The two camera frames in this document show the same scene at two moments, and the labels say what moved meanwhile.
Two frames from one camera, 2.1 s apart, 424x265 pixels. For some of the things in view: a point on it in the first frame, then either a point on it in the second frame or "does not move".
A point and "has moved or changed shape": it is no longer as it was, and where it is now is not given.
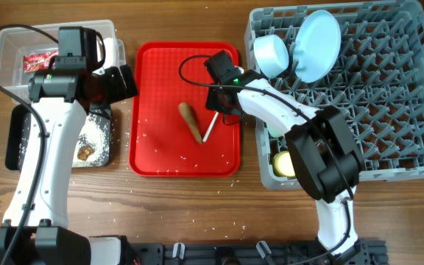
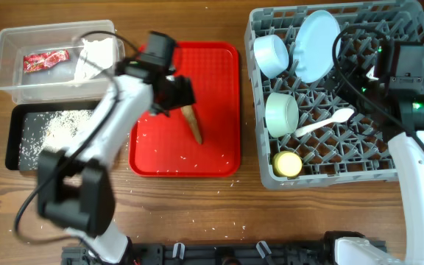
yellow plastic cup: [283, 165] does not move
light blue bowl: [271, 54] does not move
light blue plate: [316, 46] does not move
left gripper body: [111, 88] → [168, 93]
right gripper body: [213, 102] → [358, 90]
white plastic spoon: [210, 125] has moved or changed shape
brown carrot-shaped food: [188, 116] does not move
